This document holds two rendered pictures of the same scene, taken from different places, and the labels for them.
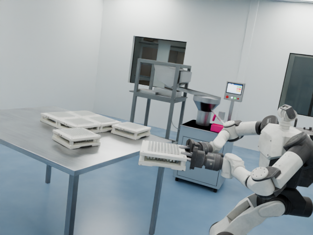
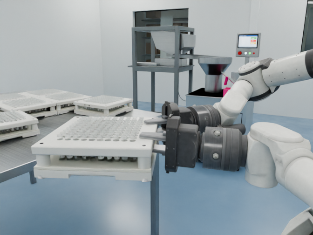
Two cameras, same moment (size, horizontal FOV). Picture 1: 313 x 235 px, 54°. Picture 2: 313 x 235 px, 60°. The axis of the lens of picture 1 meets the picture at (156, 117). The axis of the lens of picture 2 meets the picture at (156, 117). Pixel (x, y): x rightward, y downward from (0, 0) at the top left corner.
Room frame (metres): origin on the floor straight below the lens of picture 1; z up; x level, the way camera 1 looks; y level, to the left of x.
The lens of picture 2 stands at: (1.02, -0.24, 1.26)
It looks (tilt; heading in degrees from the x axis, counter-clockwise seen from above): 15 degrees down; 5
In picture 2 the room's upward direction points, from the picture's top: straight up
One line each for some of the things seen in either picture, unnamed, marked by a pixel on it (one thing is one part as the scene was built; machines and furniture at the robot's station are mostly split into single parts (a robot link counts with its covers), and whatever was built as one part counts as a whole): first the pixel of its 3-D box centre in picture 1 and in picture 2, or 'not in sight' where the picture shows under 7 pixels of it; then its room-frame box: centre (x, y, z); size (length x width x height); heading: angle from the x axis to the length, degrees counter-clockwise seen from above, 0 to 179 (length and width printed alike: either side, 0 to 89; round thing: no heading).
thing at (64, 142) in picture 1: (76, 140); (1, 131); (2.11, 0.54, 0.89); 0.24 x 0.24 x 0.02; 48
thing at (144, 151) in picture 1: (163, 149); (105, 133); (1.63, -0.06, 1.05); 0.25 x 0.24 x 0.02; 90
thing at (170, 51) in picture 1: (157, 63); (161, 37); (7.08, 0.15, 1.43); 1.32 x 0.01 x 1.11; 68
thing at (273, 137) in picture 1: (289, 153); not in sight; (1.64, -0.75, 1.14); 0.34 x 0.30 x 0.36; 0
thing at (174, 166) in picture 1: (161, 158); (106, 151); (1.63, -0.06, 1.01); 0.24 x 0.24 x 0.02; 0
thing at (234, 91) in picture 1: (231, 105); (246, 63); (4.03, -0.96, 1.07); 0.23 x 0.10 x 0.62; 68
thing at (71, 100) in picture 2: (102, 120); (64, 98); (2.63, 0.47, 0.94); 0.25 x 0.24 x 0.02; 143
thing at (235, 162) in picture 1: (233, 165); (276, 154); (1.51, -0.42, 1.06); 0.13 x 0.07 x 0.09; 18
